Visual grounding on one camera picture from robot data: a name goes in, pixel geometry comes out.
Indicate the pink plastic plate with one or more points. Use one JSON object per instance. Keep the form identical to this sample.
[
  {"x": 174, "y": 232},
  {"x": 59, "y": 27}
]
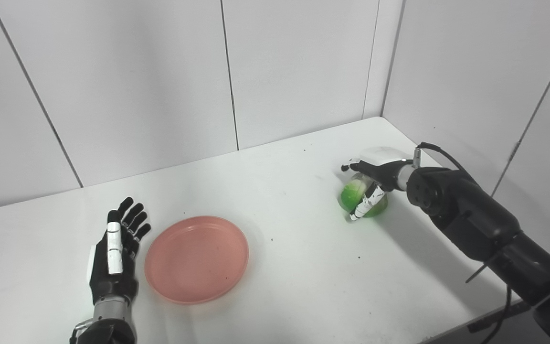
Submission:
[{"x": 196, "y": 260}]

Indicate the green white toy cabbage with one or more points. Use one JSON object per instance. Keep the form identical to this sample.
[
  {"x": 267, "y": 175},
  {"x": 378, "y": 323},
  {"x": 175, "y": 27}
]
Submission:
[{"x": 351, "y": 196}]

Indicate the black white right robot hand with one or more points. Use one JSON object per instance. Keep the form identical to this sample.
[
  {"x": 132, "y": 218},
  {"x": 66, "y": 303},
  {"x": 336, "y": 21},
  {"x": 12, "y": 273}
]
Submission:
[{"x": 385, "y": 172}]

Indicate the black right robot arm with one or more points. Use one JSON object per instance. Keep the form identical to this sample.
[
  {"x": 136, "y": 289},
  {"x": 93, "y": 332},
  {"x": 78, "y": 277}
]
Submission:
[{"x": 475, "y": 220}]

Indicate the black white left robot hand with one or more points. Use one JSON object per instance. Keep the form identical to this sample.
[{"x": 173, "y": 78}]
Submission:
[{"x": 100, "y": 277}]

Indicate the dark table frame bar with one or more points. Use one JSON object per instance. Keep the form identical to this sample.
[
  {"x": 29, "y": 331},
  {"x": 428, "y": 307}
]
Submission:
[{"x": 497, "y": 317}]

